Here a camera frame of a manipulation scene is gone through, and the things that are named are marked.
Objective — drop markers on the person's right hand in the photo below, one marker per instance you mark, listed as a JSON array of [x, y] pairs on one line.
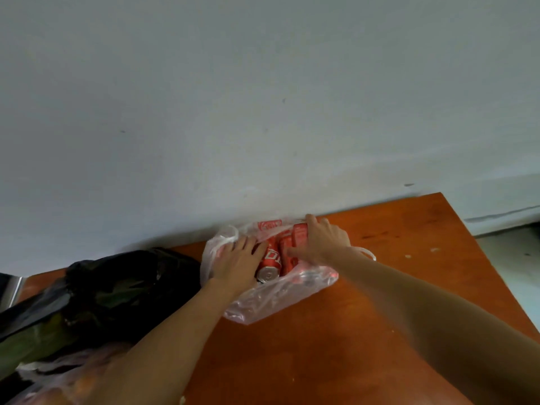
[[329, 244]]

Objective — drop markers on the person's left hand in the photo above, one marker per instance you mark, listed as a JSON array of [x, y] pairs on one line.
[[236, 265]]

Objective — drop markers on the red can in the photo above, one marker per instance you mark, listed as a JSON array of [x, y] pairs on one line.
[[287, 242], [272, 265]]

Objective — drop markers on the clear red-printed plastic bag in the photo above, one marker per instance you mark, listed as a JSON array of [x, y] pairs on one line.
[[270, 303]]

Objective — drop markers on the bunch of oranges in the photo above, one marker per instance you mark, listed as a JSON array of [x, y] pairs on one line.
[[80, 388]]

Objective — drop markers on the green cabbage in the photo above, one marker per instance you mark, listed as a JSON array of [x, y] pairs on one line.
[[33, 345]]

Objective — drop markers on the person's left forearm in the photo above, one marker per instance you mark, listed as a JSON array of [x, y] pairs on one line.
[[160, 350]]

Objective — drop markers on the person's right forearm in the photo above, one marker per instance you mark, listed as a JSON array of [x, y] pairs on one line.
[[443, 320]]

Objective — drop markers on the orange wooden table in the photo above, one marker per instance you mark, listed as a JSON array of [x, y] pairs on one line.
[[379, 291]]

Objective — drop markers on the black plastic bag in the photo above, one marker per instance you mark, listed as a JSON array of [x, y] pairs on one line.
[[126, 282]]

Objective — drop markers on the thin clear plastic bag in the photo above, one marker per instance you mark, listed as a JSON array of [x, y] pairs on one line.
[[50, 371]]

